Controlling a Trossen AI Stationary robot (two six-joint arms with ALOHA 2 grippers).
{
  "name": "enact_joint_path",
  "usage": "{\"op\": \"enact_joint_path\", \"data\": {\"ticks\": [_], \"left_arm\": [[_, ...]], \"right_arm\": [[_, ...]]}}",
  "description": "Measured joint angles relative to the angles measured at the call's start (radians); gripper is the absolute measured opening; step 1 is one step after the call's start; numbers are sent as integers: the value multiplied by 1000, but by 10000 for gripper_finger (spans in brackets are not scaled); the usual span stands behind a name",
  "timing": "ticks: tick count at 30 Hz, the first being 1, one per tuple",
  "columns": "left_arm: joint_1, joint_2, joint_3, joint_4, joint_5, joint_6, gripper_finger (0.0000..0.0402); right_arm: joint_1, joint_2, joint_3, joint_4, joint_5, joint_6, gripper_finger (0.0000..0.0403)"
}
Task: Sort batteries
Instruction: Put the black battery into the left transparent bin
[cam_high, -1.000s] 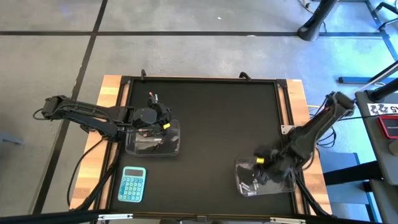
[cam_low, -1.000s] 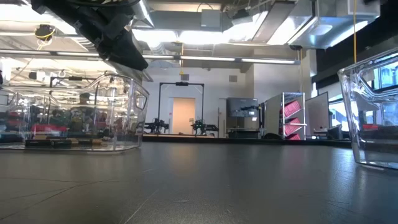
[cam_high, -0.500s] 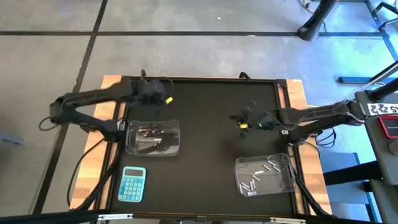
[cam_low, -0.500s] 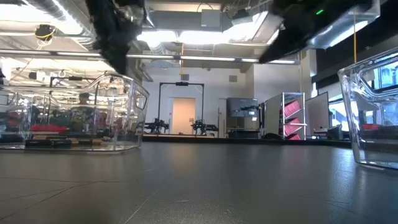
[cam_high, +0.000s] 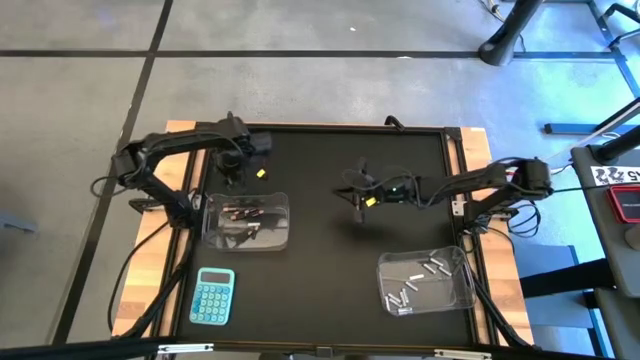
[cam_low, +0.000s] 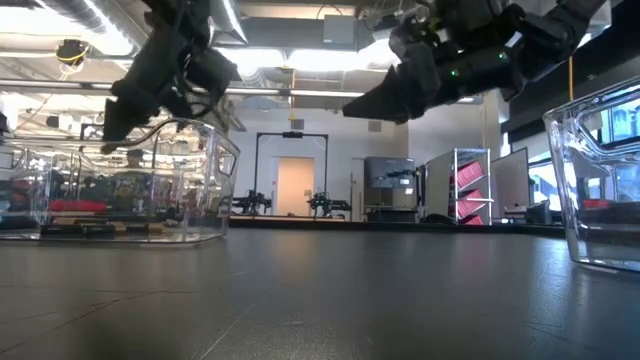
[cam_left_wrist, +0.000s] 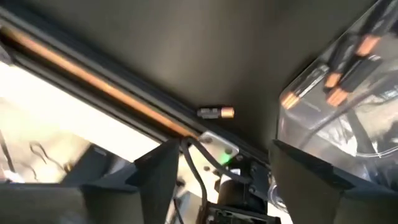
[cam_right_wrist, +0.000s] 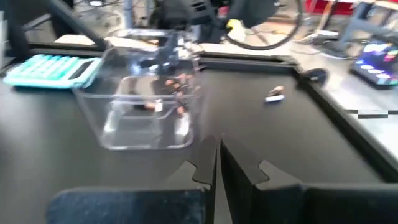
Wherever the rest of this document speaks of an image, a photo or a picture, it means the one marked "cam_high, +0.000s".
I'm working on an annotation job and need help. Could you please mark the black floor frame bar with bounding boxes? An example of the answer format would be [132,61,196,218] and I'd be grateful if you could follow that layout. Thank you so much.
[543,97,640,136]

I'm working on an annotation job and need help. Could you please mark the black table mat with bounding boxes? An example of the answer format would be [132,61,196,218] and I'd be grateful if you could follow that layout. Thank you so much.
[177,130,474,347]

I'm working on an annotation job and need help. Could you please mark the black stand pole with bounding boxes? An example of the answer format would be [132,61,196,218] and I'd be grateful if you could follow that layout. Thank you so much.
[477,0,545,68]

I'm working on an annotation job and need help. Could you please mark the thin black cable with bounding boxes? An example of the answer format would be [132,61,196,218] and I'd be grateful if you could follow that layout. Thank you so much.
[107,219,174,334]

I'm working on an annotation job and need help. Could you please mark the coiled black cable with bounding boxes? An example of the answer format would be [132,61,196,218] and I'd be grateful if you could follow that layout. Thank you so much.
[499,197,544,240]

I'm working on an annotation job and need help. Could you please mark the black camera beam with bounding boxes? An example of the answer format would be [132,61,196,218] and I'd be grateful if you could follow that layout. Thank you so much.
[0,335,640,360]

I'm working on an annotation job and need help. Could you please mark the white sticker with black print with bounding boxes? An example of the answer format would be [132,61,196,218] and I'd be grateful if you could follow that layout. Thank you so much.
[590,165,640,187]

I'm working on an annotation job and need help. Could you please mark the black pole on cart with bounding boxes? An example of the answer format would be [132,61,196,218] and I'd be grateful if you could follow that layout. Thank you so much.
[591,127,640,165]

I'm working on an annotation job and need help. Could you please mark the red-framed black device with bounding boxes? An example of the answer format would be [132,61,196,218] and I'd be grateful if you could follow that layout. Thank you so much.
[606,183,640,225]

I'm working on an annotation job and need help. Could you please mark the thick black cable sleeve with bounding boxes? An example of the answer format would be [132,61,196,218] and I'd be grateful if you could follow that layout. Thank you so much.
[457,234,534,350]
[119,247,194,341]

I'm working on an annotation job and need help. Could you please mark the silver beam bracket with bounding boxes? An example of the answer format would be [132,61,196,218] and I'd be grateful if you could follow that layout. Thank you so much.
[433,348,494,360]
[157,342,215,355]

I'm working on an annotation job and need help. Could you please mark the white cable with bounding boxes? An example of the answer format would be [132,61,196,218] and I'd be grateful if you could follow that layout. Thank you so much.
[549,113,640,174]

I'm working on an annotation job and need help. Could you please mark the black bench bar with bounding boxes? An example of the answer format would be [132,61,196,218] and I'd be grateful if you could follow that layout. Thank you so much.
[519,257,616,300]

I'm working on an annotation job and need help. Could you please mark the teal calculator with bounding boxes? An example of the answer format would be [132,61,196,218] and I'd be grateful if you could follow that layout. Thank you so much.
[189,267,236,327]

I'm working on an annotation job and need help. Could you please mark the grey cart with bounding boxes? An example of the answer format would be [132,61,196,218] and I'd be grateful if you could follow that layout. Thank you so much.
[569,144,640,360]

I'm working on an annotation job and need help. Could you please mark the black chair legs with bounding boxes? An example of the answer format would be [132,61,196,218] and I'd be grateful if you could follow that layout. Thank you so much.
[602,2,640,50]

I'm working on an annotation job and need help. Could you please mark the clear plastic bin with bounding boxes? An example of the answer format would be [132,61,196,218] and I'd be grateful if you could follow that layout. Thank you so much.
[376,245,476,317]
[201,191,291,252]

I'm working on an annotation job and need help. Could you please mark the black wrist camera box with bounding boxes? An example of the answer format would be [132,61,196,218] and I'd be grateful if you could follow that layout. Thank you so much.
[383,180,409,200]

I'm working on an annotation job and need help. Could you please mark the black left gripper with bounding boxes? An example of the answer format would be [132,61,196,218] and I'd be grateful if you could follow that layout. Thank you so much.
[215,127,274,189]

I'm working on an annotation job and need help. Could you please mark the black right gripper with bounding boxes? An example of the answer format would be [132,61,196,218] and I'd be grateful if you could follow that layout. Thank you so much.
[333,158,427,224]

